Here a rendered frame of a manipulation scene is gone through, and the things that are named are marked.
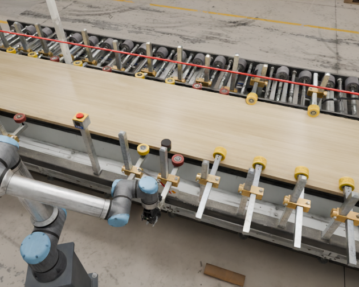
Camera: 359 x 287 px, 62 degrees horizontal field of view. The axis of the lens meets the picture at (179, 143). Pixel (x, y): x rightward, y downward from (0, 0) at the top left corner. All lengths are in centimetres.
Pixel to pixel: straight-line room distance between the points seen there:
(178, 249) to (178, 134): 100
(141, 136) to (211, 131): 49
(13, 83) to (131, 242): 166
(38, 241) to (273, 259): 174
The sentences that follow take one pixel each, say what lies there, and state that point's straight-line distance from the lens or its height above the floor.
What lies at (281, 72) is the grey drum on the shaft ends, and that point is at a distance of 295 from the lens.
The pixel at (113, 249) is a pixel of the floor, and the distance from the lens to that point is 264.
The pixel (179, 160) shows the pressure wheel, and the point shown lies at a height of 90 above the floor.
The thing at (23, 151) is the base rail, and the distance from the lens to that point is 254.
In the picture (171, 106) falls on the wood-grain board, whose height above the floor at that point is 90.
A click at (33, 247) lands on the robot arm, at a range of 180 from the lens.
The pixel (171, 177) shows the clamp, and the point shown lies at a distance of 187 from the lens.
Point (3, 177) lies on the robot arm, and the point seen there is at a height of 141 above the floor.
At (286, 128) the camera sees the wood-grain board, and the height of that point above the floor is 90.
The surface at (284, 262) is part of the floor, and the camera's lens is 267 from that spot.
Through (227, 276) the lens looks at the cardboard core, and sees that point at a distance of 245.
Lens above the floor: 235
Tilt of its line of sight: 46 degrees down
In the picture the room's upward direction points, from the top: straight up
